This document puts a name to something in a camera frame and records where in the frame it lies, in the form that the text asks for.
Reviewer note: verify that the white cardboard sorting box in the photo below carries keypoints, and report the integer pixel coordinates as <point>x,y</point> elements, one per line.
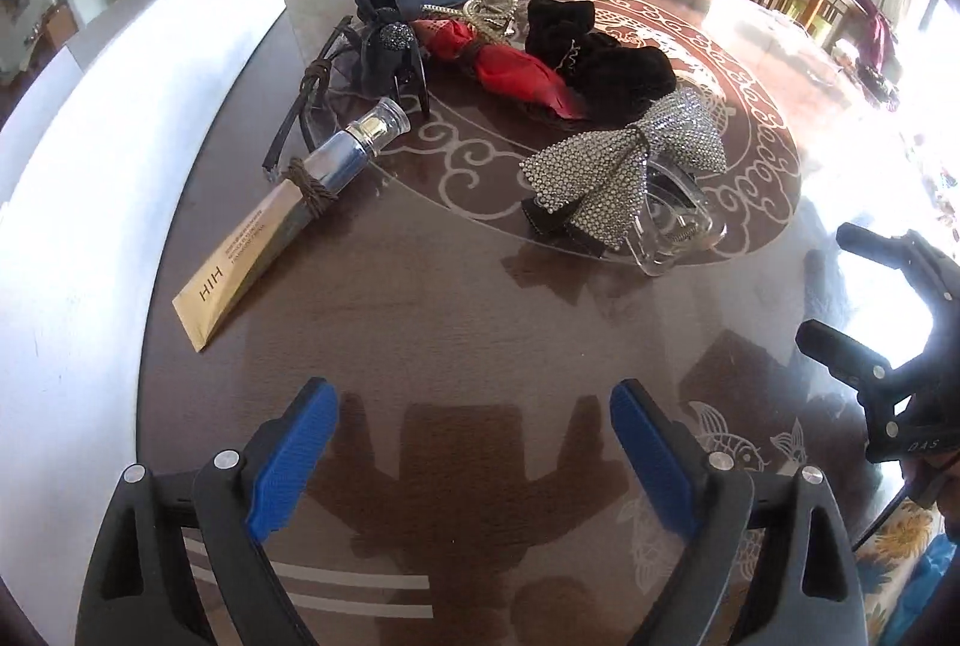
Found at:
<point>89,189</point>

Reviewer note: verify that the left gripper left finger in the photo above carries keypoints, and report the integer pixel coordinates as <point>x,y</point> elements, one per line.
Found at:
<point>238,506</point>

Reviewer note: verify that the gold cosmetic tube silver cap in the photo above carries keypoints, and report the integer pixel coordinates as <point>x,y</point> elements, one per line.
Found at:
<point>308,187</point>

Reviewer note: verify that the black mesh bow hair clip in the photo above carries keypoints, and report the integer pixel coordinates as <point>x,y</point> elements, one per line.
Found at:
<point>389,55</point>

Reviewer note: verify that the floral patterned cloth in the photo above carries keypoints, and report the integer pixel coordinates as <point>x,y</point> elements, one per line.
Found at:
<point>900,567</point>

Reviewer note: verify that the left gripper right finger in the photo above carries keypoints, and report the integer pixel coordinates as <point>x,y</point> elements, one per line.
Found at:
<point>707,508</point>

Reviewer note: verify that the gold beaded hair clip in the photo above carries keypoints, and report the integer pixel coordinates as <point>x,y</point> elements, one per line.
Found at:
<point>492,19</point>

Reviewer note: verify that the rhinestone bow hair clip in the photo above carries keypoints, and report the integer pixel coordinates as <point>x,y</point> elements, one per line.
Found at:
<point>633,190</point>

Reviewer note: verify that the red snack packet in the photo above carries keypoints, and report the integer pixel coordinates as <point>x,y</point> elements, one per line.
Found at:
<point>501,69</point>

